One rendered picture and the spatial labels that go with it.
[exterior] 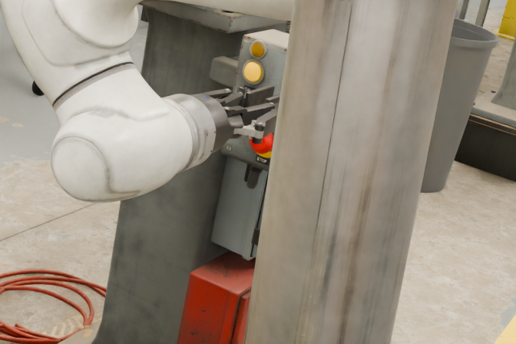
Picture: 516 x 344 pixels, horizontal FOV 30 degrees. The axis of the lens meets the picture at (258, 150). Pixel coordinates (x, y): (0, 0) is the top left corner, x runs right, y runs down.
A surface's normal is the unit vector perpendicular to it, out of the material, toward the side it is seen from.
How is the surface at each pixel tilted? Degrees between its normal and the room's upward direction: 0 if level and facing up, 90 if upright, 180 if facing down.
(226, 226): 90
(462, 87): 93
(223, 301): 90
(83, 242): 0
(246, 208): 90
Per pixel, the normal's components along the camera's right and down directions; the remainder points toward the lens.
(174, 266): -0.49, 0.20
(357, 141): -0.03, 0.28
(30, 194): 0.19, -0.93
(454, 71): 0.25, 0.43
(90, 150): -0.20, 0.10
